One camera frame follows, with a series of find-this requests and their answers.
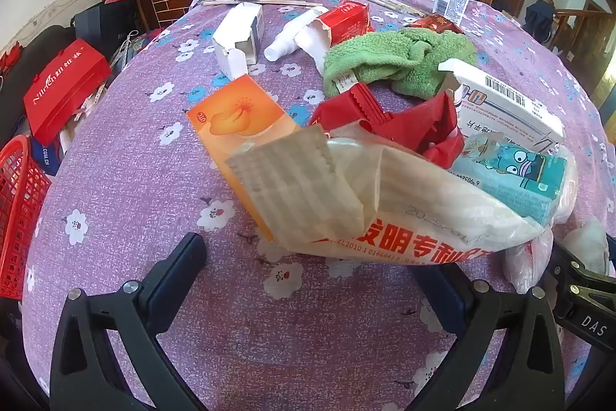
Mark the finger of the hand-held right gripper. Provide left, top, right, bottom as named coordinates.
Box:
left=549, top=240, right=587, bottom=283

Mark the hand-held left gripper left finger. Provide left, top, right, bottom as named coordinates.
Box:
left=49, top=232, right=215, bottom=411

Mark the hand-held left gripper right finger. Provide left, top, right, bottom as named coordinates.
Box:
left=409, top=262, right=569, bottom=411

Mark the translucent red-printed plastic bag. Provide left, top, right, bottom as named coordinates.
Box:
left=225, top=124, right=547, bottom=267

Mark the teal cartoon tissue pack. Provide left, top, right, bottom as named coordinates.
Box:
left=450, top=136, right=576, bottom=226

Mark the white medicine box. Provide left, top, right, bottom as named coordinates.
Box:
left=438, top=59, right=566, bottom=152

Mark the red plastic basket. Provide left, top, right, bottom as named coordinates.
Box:
left=0, top=134, right=53, bottom=301

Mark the small white carton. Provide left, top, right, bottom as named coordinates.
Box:
left=213, top=2, right=264, bottom=81

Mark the red and white torn box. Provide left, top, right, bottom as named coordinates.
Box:
left=295, top=0, right=373, bottom=72

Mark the clear crumpled plastic wrapper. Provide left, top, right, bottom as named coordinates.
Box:
left=503, top=228, right=554, bottom=294

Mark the purple floral tablecloth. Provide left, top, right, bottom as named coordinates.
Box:
left=19, top=0, right=616, bottom=411

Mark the orange cardboard box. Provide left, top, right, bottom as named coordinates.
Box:
left=186, top=74, right=301, bottom=243

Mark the blue paper bag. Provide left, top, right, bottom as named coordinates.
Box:
left=31, top=141, right=63, bottom=176

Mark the red crumpled paper bag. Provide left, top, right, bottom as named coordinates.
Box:
left=308, top=82, right=465, bottom=173

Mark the red gift bag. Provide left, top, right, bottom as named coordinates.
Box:
left=24, top=39, right=112, bottom=144

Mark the wooden stair railing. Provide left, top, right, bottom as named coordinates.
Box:
left=546, top=0, right=616, bottom=104

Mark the dark jacket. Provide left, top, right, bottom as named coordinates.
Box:
left=524, top=2, right=559, bottom=43

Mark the green towel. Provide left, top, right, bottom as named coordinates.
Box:
left=322, top=28, right=479, bottom=99

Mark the white spray bottle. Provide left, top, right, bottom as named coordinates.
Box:
left=264, top=7, right=329, bottom=61

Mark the black paper bag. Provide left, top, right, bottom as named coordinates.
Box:
left=72, top=0, right=140, bottom=55

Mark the black leather sofa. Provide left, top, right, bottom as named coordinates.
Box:
left=0, top=23, right=78, bottom=152

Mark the red shiny wrapper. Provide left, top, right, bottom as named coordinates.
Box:
left=404, top=13, right=465, bottom=37

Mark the red knot ornament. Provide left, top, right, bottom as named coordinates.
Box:
left=0, top=42, right=22, bottom=75

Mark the wooden chopstick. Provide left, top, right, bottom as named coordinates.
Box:
left=201, top=0, right=324, bottom=7

